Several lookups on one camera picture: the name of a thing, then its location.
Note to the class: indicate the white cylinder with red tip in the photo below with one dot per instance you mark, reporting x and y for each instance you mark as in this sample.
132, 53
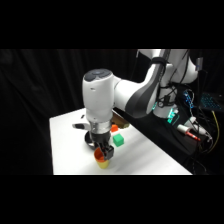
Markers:
186, 130

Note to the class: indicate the orange plastic cup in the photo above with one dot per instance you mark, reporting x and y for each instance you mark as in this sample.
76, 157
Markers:
99, 155

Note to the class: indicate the blue-lit keyboard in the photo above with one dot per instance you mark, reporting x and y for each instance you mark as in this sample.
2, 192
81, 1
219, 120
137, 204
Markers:
211, 100

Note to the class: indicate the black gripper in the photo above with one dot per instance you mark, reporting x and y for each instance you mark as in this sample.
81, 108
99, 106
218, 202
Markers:
101, 137

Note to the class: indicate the green cube block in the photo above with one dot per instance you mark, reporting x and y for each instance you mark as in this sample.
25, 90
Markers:
118, 140

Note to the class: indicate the green-lit control box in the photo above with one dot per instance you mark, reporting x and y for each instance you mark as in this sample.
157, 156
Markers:
172, 116

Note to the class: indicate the orange cube block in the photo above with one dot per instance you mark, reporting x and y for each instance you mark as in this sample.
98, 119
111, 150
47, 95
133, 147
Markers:
114, 128

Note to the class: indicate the blue circuit board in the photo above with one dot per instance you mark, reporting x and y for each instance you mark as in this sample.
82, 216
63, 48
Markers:
188, 98

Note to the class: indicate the black robot stand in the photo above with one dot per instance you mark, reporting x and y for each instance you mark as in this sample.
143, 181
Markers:
160, 140

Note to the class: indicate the black round bowl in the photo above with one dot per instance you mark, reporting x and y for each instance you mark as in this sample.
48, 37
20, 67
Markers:
88, 141

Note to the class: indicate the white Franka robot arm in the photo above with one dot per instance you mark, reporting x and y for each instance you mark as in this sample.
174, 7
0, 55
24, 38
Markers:
100, 96

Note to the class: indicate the black curtain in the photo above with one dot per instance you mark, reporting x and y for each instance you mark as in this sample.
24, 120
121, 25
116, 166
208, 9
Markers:
30, 100

